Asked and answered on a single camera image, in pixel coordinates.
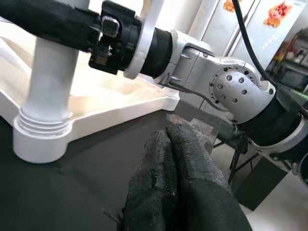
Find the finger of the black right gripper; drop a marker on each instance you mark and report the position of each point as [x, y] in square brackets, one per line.
[48, 21]

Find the silver refrigerator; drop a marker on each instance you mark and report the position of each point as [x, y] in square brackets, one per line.
[264, 41]

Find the small red paper decoration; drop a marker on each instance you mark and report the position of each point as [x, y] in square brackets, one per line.
[228, 4]

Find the white plastic children table top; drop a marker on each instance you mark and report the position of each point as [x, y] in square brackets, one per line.
[108, 101]

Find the black box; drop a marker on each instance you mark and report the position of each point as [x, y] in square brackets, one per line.
[260, 183]

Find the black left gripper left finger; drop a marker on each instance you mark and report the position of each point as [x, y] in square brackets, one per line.
[151, 192]

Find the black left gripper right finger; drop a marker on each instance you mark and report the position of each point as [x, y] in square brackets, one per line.
[204, 197]

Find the black tablecloth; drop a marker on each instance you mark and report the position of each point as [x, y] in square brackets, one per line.
[72, 187]

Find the large red paper decoration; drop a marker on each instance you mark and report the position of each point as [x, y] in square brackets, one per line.
[278, 13]

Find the black microwave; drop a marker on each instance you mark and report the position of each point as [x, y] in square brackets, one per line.
[293, 77]

